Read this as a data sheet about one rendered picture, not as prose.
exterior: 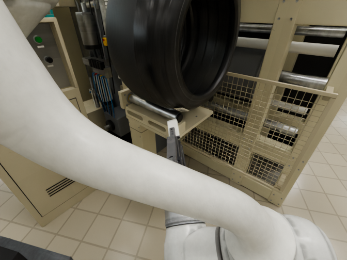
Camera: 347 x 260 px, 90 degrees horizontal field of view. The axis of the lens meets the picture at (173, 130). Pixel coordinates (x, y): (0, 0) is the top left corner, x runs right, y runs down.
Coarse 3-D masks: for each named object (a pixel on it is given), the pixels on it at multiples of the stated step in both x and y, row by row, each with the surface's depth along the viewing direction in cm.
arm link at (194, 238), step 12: (168, 228) 37; (180, 228) 35; (192, 228) 35; (204, 228) 35; (216, 228) 34; (168, 240) 35; (180, 240) 34; (192, 240) 33; (204, 240) 32; (216, 240) 32; (168, 252) 34; (180, 252) 32; (192, 252) 32; (204, 252) 31; (216, 252) 30
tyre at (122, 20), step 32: (128, 0) 51; (160, 0) 47; (192, 0) 87; (224, 0) 80; (128, 32) 54; (160, 32) 49; (192, 32) 99; (224, 32) 90; (128, 64) 60; (160, 64) 54; (192, 64) 104; (224, 64) 86; (160, 96) 64; (192, 96) 71
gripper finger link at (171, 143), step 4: (168, 140) 47; (172, 140) 47; (176, 140) 48; (168, 144) 46; (172, 144) 46; (176, 144) 47; (168, 148) 45; (172, 148) 45; (176, 148) 45; (168, 152) 44; (172, 152) 44; (176, 152) 44; (168, 156) 43; (172, 156) 43; (176, 156) 43; (172, 160) 41; (176, 160) 41
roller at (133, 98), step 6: (132, 96) 93; (132, 102) 94; (138, 102) 90; (144, 102) 88; (150, 102) 86; (150, 108) 85; (156, 108) 83; (162, 108) 81; (162, 114) 81; (168, 114) 79; (174, 114) 77; (180, 114) 77; (180, 120) 79
